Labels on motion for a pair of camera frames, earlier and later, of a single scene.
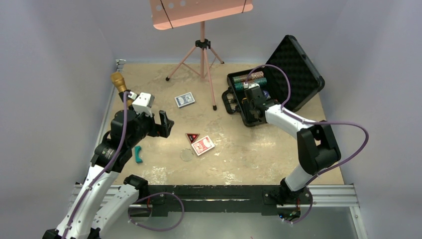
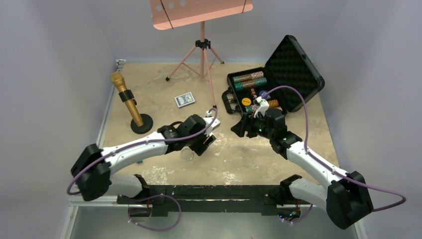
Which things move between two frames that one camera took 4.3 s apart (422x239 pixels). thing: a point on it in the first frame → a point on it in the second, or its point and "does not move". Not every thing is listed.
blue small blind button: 266,94 does not move
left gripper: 162,129 → 199,148
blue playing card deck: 184,99 does not move
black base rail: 160,199 does not move
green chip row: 260,81 does not move
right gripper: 249,116 → 241,127
